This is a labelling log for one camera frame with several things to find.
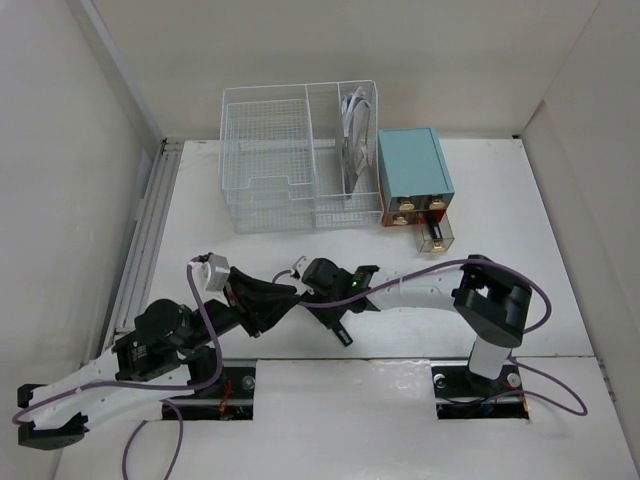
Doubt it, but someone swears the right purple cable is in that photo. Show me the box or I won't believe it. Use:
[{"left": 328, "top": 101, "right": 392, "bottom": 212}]
[{"left": 272, "top": 257, "right": 589, "bottom": 418}]

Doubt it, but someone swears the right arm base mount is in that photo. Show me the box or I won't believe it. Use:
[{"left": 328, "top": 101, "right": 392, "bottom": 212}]
[{"left": 431, "top": 361, "right": 529, "bottom": 420}]

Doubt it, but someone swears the white wire desk organizer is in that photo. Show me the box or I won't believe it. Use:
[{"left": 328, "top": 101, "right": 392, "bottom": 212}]
[{"left": 219, "top": 80, "right": 384, "bottom": 234}]

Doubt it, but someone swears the yellow highlighter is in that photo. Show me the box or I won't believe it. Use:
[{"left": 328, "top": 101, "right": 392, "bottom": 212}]
[{"left": 331, "top": 324, "right": 353, "bottom": 347}]

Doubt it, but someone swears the grey setup guide booklet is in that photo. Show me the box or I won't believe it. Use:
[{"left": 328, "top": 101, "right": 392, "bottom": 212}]
[{"left": 341, "top": 100, "right": 371, "bottom": 195}]

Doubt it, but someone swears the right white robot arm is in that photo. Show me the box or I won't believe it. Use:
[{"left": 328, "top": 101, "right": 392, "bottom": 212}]
[{"left": 301, "top": 255, "right": 533, "bottom": 394}]

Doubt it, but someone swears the aluminium rail frame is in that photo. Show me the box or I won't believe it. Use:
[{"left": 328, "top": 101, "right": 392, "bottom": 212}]
[{"left": 94, "top": 138, "right": 184, "bottom": 355}]

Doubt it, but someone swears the purple highlighter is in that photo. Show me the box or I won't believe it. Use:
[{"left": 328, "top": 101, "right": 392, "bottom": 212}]
[{"left": 425, "top": 212, "right": 443, "bottom": 242}]

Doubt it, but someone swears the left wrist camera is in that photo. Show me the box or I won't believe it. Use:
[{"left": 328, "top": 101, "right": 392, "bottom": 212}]
[{"left": 189, "top": 252, "right": 230, "bottom": 293}]

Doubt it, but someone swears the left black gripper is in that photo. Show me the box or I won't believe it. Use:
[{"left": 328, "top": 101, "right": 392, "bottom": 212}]
[{"left": 177, "top": 268, "right": 302, "bottom": 355}]

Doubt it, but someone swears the teal wooden drawer box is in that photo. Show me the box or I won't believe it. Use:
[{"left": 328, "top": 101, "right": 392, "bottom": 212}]
[{"left": 377, "top": 127, "right": 455, "bottom": 227}]

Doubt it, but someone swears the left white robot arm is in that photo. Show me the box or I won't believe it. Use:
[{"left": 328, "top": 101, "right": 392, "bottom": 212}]
[{"left": 13, "top": 269, "right": 301, "bottom": 450}]

